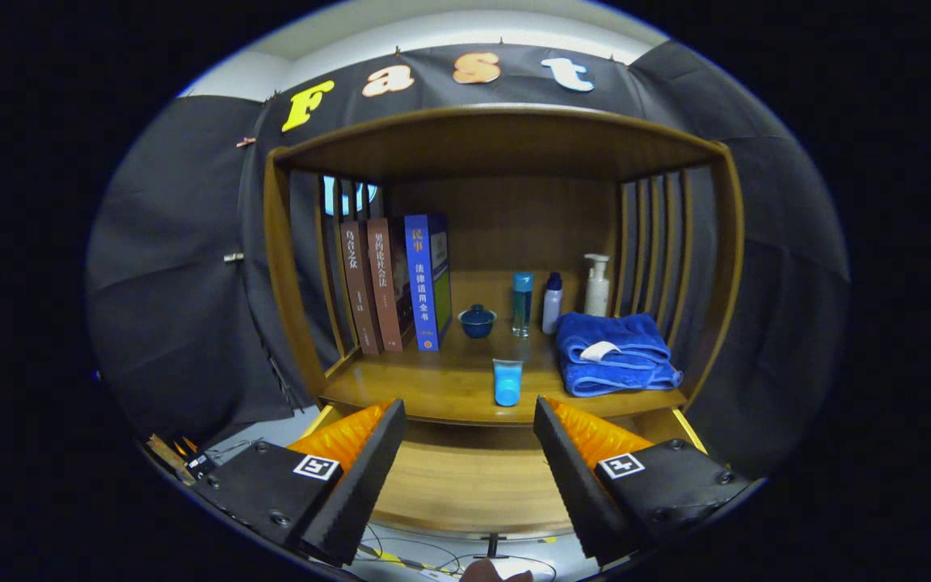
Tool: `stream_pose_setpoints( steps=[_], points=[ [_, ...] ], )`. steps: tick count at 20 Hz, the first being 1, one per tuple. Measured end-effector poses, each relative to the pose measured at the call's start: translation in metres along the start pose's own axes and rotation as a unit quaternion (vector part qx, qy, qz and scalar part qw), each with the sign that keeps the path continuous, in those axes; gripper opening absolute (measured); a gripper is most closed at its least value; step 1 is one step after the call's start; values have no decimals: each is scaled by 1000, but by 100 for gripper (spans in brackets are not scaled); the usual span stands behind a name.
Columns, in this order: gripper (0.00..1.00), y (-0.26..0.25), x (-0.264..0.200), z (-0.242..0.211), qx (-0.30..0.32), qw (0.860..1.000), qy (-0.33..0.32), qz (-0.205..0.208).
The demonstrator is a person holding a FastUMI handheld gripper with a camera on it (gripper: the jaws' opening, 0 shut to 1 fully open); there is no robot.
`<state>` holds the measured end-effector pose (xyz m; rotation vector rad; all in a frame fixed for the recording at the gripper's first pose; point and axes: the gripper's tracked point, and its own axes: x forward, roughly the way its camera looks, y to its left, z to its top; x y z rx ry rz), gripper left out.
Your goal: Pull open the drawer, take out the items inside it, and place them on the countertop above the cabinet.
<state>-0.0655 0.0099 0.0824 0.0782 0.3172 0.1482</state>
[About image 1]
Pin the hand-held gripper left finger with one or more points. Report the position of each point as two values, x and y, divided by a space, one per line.
356 485

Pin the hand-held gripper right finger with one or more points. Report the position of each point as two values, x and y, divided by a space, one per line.
575 485

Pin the wooden drawer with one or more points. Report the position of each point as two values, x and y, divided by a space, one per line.
465 485

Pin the light blue tube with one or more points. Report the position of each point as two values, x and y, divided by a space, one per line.
507 386

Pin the wooden countertop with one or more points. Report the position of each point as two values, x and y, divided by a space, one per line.
433 388

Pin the wooden cabinet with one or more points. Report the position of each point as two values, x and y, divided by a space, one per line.
514 218

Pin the blue folded towel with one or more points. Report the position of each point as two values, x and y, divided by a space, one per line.
619 368

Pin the black device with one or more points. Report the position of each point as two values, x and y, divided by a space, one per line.
201 466

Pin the white bottle dark cap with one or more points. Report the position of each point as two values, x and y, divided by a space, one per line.
551 311

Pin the teal glass bottle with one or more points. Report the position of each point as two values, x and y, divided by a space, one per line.
521 307

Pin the blue lidded teacup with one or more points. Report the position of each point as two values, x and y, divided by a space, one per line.
478 323

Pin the white pump bottle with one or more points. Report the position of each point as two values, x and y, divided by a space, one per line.
596 295

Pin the dark brown book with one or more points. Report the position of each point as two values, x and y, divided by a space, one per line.
359 291

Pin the reddish brown book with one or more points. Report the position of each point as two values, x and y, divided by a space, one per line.
386 287

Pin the blue book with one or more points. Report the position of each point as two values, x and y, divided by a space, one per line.
421 283

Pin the black backdrop cloth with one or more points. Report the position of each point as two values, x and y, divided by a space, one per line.
174 267

